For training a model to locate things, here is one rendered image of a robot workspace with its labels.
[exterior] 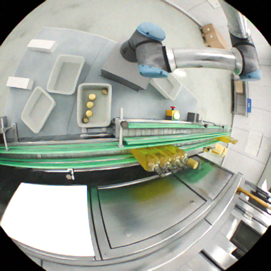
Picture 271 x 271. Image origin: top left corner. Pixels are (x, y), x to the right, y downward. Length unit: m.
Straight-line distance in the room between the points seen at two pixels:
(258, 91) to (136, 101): 6.17
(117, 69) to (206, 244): 0.82
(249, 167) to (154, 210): 6.13
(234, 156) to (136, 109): 6.05
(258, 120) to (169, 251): 6.03
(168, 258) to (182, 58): 0.61
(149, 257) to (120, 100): 0.72
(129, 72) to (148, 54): 0.21
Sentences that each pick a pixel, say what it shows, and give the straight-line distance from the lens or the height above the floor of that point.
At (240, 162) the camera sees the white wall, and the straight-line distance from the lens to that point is 6.34.
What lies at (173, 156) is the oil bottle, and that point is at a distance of 0.45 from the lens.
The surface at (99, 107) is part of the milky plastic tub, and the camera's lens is 0.59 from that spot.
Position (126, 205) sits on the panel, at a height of 1.14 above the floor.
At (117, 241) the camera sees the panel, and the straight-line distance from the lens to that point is 0.34.
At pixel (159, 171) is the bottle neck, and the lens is 0.35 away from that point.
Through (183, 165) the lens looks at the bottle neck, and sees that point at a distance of 0.43.
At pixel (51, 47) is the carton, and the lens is 0.76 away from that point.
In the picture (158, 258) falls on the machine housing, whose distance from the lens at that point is 0.34.
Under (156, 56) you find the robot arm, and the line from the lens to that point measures 0.38.
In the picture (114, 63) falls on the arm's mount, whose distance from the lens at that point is 0.56.
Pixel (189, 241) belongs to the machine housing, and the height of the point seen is 1.37.
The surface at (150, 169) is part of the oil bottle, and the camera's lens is 0.39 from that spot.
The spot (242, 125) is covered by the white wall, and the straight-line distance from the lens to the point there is 6.12.
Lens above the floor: 1.36
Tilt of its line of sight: 63 degrees down
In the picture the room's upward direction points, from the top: 124 degrees clockwise
